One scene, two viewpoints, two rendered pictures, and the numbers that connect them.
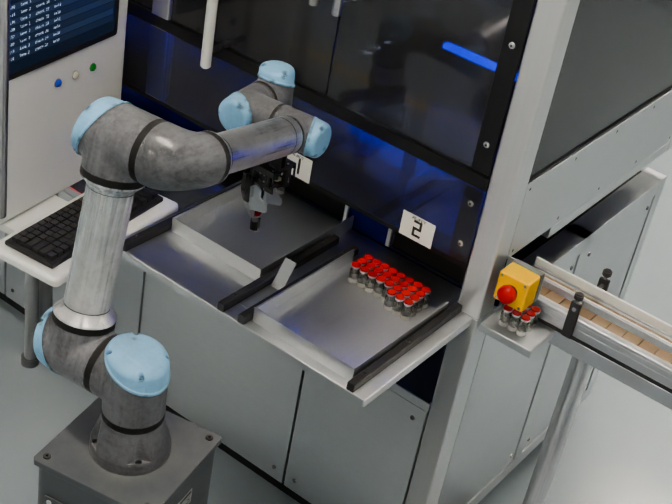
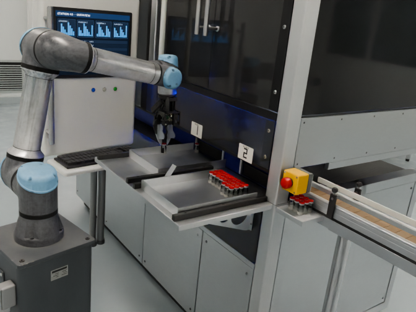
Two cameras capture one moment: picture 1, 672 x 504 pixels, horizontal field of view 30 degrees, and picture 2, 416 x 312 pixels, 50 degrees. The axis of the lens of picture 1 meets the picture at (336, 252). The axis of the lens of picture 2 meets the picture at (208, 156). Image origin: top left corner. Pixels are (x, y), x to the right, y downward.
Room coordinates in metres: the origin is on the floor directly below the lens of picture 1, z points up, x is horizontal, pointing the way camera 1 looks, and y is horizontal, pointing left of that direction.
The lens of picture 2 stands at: (0.74, -0.64, 1.53)
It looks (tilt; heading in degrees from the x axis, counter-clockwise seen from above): 18 degrees down; 22
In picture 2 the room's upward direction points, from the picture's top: 6 degrees clockwise
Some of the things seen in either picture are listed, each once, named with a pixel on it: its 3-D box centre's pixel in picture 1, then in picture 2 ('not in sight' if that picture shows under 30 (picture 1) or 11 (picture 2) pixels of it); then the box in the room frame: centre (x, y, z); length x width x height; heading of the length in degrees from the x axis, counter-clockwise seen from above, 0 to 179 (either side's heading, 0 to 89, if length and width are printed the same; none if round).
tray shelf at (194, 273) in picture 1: (301, 277); (184, 179); (2.28, 0.06, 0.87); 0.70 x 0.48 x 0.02; 59
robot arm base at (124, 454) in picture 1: (131, 427); (38, 221); (1.73, 0.31, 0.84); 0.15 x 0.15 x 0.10
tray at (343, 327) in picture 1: (352, 311); (199, 190); (2.15, -0.06, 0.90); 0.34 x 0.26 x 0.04; 148
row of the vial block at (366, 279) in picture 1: (383, 288); (223, 184); (2.24, -0.12, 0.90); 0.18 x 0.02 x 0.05; 58
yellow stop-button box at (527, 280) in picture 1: (518, 285); (296, 181); (2.22, -0.39, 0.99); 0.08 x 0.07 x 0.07; 149
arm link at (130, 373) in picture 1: (133, 377); (37, 187); (1.74, 0.32, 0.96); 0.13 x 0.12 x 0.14; 64
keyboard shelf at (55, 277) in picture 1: (74, 220); (96, 158); (2.44, 0.62, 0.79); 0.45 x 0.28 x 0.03; 155
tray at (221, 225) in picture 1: (264, 223); (177, 158); (2.42, 0.17, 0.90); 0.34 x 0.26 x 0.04; 149
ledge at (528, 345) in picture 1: (520, 327); (302, 213); (2.25, -0.43, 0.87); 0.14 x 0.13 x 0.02; 149
